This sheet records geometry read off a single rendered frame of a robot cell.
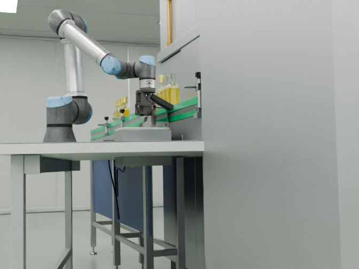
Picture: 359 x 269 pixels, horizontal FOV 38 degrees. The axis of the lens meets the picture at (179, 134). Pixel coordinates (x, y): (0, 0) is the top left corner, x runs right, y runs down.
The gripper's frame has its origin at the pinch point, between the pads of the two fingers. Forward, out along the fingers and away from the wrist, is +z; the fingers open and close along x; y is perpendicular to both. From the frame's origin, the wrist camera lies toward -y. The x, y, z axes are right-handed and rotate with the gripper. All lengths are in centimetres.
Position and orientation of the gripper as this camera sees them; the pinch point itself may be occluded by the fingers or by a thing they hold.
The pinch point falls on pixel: (152, 133)
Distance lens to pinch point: 238.0
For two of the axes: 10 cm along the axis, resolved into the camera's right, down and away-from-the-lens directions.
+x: 3.3, -0.6, -9.4
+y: -9.5, -0.1, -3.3
